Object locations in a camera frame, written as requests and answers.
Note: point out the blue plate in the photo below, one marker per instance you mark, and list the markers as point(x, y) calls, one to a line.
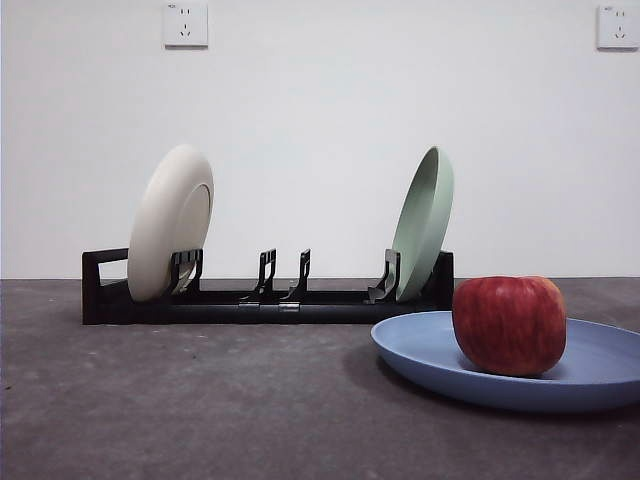
point(415, 350)

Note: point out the red apple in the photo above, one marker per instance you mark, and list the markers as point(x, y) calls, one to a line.
point(510, 325)

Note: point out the black plate rack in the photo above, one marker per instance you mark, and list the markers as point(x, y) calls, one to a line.
point(325, 312)

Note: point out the green plate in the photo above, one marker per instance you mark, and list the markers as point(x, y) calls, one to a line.
point(422, 235)

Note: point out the cream plate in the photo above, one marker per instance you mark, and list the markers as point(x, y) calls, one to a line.
point(165, 210)

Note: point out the white wall socket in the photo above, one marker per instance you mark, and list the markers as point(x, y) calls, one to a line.
point(186, 25)
point(619, 27)

